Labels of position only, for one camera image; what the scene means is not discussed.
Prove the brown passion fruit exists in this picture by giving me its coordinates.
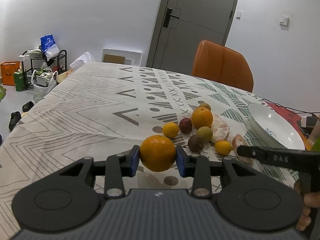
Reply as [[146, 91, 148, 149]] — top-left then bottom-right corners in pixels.
[[188, 134, 204, 153]]

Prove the small yellow tangerine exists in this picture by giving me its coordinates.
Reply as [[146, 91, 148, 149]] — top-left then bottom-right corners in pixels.
[[162, 122, 179, 139], [214, 140, 233, 156]]

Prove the green-yellow fruit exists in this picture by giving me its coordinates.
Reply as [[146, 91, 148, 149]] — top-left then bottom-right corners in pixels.
[[197, 126, 213, 142], [199, 102, 211, 111]]

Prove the large front orange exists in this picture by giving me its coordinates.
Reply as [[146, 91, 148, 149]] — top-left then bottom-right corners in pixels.
[[139, 135, 176, 172]]

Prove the large orange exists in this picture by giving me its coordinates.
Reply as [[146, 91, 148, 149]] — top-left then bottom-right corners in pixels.
[[191, 107, 214, 129], [139, 135, 176, 172]]

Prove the large peeled pomelo piece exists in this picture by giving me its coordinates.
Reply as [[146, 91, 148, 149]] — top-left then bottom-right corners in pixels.
[[210, 114, 230, 144]]

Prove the dark red passion fruit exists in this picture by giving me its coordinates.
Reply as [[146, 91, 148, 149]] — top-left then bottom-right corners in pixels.
[[179, 118, 193, 134]]

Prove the small peeled pomelo piece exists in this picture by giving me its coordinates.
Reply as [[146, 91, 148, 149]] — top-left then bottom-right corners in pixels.
[[232, 134, 253, 166]]

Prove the large back orange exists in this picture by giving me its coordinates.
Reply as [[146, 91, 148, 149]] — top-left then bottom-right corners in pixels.
[[191, 107, 214, 129]]

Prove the person's right hand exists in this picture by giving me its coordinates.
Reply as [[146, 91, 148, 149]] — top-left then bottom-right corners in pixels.
[[296, 192, 320, 231]]

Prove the green snack package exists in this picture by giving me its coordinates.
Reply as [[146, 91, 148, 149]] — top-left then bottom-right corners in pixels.
[[310, 138, 320, 152]]

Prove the white power adapter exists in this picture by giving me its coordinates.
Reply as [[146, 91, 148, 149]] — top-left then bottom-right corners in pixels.
[[299, 114, 310, 128]]

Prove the red and orange mat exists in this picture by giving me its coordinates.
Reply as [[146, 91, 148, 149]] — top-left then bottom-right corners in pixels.
[[262, 99, 319, 148]]

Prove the white ceramic plate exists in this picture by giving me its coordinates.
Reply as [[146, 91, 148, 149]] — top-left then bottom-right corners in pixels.
[[248, 103, 305, 150]]

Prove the patterned white tablecloth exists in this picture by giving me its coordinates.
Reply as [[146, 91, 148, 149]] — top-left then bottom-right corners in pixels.
[[0, 62, 311, 238]]

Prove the beige bag on floor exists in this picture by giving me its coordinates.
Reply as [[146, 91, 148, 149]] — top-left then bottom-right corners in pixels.
[[57, 69, 73, 83]]

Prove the orange leather chair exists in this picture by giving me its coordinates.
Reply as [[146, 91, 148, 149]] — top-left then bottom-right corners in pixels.
[[191, 40, 254, 92]]

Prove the black shoe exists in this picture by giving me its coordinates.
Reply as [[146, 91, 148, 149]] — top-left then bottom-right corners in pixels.
[[8, 111, 21, 132], [22, 101, 34, 113]]

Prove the translucent plastic bag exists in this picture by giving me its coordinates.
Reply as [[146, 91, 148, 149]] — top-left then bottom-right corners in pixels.
[[69, 51, 95, 69]]

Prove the white plastic bag with items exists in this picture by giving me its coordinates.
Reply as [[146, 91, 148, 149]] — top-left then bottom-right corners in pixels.
[[31, 71, 58, 103]]

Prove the black metal shoe rack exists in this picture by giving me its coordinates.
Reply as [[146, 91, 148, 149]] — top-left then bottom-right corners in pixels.
[[20, 48, 67, 89]]

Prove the blue and white plastic bag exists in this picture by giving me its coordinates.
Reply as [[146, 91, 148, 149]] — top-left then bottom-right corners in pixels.
[[40, 35, 60, 60]]

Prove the green floor mat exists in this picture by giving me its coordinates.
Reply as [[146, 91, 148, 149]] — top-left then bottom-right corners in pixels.
[[0, 85, 7, 102]]

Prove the orange paper shopping bag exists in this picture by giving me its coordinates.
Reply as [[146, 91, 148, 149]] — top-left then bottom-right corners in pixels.
[[1, 61, 20, 86]]

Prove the grey door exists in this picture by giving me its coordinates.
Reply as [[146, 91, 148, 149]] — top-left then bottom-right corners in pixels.
[[146, 0, 238, 74]]

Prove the black cable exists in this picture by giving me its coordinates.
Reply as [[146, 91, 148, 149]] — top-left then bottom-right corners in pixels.
[[261, 97, 320, 117]]

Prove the white foam packaging frame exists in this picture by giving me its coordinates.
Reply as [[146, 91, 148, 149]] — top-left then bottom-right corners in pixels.
[[102, 48, 143, 66]]

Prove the white wall switch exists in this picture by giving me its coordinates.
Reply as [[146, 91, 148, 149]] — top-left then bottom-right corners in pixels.
[[235, 11, 242, 20], [279, 16, 290, 26]]

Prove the black door lock handle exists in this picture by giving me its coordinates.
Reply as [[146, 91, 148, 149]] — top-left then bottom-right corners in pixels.
[[163, 8, 180, 28]]

